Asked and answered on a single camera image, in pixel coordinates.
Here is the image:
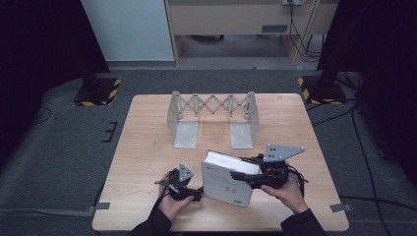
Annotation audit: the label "hand-held gripper cable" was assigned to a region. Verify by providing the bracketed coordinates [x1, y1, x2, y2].
[152, 179, 181, 210]
[286, 164, 310, 199]

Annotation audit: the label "dark curtain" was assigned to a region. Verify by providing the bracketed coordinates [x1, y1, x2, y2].
[0, 0, 111, 165]
[316, 0, 417, 180]

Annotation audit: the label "wooden desk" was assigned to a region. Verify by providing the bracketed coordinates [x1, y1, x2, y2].
[164, 0, 340, 67]

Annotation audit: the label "grey tape strip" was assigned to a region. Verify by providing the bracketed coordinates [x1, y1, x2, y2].
[87, 202, 111, 214]
[329, 203, 353, 213]

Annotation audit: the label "black floor cable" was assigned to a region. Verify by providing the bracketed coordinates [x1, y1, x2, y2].
[306, 73, 417, 236]

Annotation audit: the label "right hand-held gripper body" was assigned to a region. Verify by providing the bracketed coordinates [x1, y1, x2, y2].
[250, 144, 306, 190]

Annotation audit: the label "white panel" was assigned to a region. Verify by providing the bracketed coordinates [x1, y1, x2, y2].
[80, 0, 175, 63]

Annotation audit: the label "left hand-held gripper cable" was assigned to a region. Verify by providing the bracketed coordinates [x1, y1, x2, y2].
[152, 179, 181, 210]

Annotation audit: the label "person's left hand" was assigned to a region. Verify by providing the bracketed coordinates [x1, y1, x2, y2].
[158, 172, 195, 221]

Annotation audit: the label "person's right hand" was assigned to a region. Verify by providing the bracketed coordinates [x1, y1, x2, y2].
[260, 176, 310, 215]

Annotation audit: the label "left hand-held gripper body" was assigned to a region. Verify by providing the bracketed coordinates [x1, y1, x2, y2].
[167, 163, 198, 202]

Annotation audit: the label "white thick book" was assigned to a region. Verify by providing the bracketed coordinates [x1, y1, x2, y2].
[200, 148, 264, 208]

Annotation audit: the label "right hand-held gripper cable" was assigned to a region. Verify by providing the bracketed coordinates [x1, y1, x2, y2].
[286, 164, 310, 199]

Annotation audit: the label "striped black stand base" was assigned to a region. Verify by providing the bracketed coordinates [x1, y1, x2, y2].
[73, 77, 122, 107]
[297, 75, 348, 106]

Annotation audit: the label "grey expandable metal book rack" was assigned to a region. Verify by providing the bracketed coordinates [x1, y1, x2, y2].
[166, 89, 260, 150]

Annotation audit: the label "black hanging cables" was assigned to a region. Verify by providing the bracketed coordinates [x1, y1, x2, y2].
[287, 3, 325, 64]

